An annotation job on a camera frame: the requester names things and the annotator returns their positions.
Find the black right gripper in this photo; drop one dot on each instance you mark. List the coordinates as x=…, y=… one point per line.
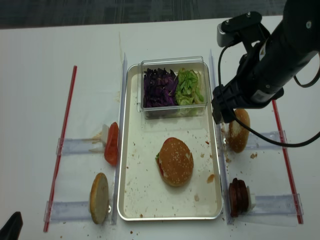
x=225, y=100

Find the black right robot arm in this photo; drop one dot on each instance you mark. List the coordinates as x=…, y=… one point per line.
x=271, y=59

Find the white foam block right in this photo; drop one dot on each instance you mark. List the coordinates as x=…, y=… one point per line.
x=251, y=199

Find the sesame bun top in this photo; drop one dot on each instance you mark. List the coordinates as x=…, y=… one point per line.
x=179, y=162

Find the red right straw rod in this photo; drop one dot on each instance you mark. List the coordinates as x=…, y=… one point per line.
x=283, y=139

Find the right bun half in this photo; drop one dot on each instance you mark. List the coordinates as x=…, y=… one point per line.
x=237, y=134

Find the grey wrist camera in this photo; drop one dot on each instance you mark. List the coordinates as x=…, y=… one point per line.
x=223, y=38

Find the shredded purple cabbage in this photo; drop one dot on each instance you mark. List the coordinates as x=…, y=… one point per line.
x=159, y=87

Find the left bun half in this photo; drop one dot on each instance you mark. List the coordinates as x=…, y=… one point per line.
x=99, y=198

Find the burger bottom with fillings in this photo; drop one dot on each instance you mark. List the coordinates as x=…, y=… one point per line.
x=162, y=164

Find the white foam block left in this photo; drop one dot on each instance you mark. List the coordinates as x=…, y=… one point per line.
x=104, y=135

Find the white metal tray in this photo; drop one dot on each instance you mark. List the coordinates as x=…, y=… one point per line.
x=142, y=193

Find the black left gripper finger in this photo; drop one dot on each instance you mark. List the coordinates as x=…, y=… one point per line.
x=12, y=228

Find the clear left long rail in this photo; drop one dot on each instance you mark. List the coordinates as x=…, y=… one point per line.
x=114, y=211

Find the clear left upper rail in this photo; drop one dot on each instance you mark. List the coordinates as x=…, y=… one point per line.
x=70, y=146

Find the white foam block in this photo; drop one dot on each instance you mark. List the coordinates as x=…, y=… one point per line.
x=251, y=199
x=104, y=135

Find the red straw rod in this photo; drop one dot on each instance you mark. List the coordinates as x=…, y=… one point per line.
x=283, y=139
x=58, y=158

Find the clear left lower rail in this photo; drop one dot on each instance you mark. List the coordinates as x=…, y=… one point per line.
x=59, y=211

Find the green lettuce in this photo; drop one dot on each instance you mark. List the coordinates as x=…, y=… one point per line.
x=188, y=91

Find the red left straw rod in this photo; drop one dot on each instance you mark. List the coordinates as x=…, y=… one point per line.
x=58, y=158

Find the dark meat patties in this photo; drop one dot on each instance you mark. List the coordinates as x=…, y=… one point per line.
x=239, y=197

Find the tomato slices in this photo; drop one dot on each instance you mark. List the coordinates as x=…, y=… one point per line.
x=111, y=147

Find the bun half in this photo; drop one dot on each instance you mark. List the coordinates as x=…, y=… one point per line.
x=99, y=198
x=237, y=134

